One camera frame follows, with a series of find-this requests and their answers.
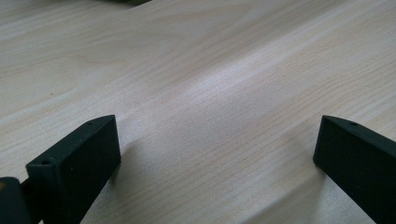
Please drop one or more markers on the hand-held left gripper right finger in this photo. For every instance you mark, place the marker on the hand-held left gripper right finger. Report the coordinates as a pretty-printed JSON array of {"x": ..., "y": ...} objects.
[{"x": 361, "y": 161}]

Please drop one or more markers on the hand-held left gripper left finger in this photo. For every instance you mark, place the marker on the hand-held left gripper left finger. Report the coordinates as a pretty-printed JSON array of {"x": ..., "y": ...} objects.
[{"x": 74, "y": 168}]

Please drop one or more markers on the grey appliance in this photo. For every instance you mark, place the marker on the grey appliance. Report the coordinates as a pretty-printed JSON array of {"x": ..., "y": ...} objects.
[{"x": 129, "y": 1}]

